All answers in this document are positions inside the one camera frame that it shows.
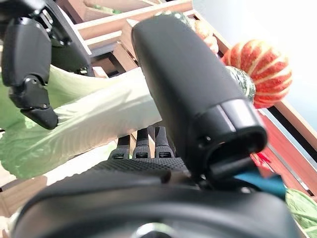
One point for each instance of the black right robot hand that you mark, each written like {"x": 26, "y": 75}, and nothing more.
{"x": 188, "y": 79}

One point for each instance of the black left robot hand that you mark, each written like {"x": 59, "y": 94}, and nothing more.
{"x": 24, "y": 54}

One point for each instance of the napa cabbage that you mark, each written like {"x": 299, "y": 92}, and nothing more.
{"x": 86, "y": 116}

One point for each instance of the green striped pumpkin with stem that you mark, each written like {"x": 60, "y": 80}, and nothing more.
{"x": 244, "y": 84}

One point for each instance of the large orange striped pumpkin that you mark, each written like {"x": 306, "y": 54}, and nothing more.
{"x": 267, "y": 74}

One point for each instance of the wooden cabbage crate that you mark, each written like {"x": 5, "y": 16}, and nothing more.
{"x": 104, "y": 29}

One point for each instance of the wooden pumpkin crate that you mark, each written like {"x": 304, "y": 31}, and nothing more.
{"x": 297, "y": 117}

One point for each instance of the wooden carrot crate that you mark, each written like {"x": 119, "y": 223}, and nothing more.
{"x": 284, "y": 153}

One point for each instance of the green leafy cabbage head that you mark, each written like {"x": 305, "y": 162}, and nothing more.
{"x": 302, "y": 210}

